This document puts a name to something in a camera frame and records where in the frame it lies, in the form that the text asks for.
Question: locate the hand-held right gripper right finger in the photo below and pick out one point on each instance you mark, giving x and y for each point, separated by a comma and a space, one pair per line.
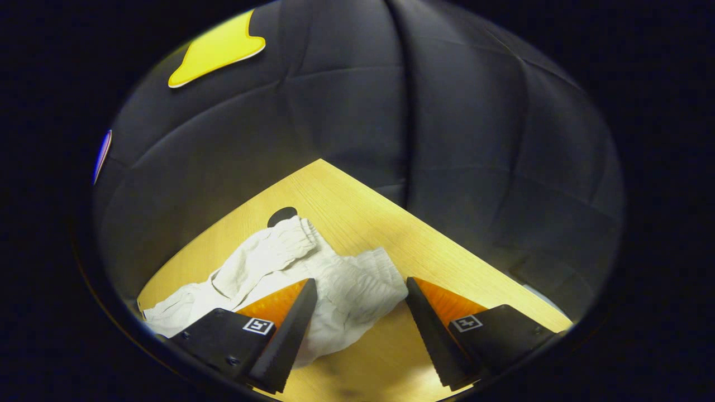
433, 340

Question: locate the black backdrop cloth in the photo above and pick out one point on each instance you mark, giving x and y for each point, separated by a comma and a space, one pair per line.
458, 139

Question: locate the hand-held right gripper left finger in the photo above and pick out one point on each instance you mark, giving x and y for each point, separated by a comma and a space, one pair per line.
287, 340

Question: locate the white jeans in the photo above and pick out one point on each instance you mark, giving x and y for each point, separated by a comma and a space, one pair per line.
346, 290

